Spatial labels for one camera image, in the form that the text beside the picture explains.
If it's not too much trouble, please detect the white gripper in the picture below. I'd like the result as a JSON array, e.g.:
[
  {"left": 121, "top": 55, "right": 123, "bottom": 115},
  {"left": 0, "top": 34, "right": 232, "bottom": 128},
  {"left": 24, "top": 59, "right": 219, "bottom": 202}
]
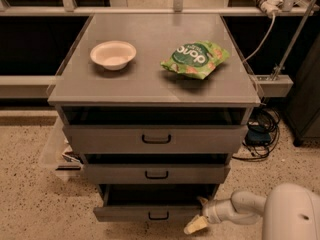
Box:
[{"left": 184, "top": 196, "right": 232, "bottom": 235}]

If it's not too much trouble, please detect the grey bottom drawer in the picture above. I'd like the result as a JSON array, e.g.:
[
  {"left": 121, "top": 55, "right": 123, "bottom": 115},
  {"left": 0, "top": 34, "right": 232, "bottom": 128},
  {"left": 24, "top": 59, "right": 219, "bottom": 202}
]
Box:
[{"left": 93, "top": 184, "right": 218, "bottom": 222}]

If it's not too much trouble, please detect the grey drawer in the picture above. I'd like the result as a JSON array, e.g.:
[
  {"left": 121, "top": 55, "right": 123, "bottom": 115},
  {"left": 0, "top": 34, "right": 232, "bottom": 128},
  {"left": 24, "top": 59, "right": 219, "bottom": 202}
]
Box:
[
  {"left": 93, "top": 184, "right": 218, "bottom": 222},
  {"left": 84, "top": 164, "right": 230, "bottom": 184},
  {"left": 63, "top": 125, "right": 248, "bottom": 154}
]

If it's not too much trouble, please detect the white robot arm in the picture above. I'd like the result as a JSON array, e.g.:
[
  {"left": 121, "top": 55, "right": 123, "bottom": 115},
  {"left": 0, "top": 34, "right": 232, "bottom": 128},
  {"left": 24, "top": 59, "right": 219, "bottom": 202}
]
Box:
[{"left": 184, "top": 183, "right": 320, "bottom": 240}]

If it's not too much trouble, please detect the grey top drawer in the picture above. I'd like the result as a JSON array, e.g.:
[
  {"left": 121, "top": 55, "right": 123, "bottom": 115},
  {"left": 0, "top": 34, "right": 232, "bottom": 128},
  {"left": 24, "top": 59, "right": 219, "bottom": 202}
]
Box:
[{"left": 63, "top": 125, "right": 248, "bottom": 154}]

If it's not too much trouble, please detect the grey middle drawer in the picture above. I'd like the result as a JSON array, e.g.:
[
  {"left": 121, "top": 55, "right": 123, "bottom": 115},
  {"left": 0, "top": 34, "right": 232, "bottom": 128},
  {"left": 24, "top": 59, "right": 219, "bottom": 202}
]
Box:
[{"left": 84, "top": 164, "right": 230, "bottom": 184}]

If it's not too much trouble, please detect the grey drawer cabinet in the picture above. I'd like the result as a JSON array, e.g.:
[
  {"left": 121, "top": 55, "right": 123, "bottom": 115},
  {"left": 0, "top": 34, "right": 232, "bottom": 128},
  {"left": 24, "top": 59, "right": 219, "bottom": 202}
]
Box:
[{"left": 47, "top": 13, "right": 262, "bottom": 198}]

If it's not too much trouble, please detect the blue device on floor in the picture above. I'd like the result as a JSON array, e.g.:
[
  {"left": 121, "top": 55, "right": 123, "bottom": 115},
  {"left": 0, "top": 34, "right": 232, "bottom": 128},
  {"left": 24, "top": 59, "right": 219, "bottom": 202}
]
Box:
[{"left": 245, "top": 125, "right": 271, "bottom": 146}]

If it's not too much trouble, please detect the dark cabinet at right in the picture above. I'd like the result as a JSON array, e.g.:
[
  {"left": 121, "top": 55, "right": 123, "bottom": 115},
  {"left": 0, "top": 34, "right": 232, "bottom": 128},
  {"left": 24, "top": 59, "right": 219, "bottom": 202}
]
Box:
[{"left": 284, "top": 34, "right": 320, "bottom": 147}]

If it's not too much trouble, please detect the green snack bag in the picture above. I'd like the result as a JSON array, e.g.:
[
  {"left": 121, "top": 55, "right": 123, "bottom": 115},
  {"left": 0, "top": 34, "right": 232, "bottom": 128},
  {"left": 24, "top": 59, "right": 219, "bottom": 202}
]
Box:
[{"left": 160, "top": 41, "right": 229, "bottom": 80}]

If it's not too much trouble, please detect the clear plastic storage box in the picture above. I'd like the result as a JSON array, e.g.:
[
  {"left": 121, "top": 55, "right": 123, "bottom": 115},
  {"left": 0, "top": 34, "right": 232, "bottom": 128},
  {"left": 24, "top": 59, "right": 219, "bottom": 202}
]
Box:
[{"left": 39, "top": 119, "right": 83, "bottom": 181}]

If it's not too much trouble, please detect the white paper bowl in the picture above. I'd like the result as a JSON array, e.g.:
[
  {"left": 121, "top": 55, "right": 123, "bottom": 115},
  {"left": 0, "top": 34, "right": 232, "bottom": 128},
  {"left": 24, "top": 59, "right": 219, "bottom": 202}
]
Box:
[{"left": 90, "top": 41, "right": 137, "bottom": 71}]

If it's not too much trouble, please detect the white power strip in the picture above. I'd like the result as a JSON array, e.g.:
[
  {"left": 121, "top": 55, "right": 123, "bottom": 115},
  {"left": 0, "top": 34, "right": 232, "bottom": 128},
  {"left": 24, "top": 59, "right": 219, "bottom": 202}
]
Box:
[{"left": 253, "top": 0, "right": 281, "bottom": 17}]

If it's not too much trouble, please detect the metal diagonal rod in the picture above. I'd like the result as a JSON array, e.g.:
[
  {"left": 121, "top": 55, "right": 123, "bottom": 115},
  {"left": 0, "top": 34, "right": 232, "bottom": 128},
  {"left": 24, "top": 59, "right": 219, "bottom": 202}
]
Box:
[{"left": 270, "top": 0, "right": 318, "bottom": 80}]

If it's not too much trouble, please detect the black cable bundle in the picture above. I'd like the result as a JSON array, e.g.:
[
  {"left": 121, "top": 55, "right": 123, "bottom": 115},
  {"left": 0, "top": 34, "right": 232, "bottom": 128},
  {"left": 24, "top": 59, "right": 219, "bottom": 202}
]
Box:
[{"left": 232, "top": 105, "right": 281, "bottom": 162}]

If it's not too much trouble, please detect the white power cable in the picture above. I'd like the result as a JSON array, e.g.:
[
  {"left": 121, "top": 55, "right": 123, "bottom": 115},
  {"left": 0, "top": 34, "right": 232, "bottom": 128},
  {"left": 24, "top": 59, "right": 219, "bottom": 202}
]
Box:
[{"left": 242, "top": 11, "right": 277, "bottom": 64}]

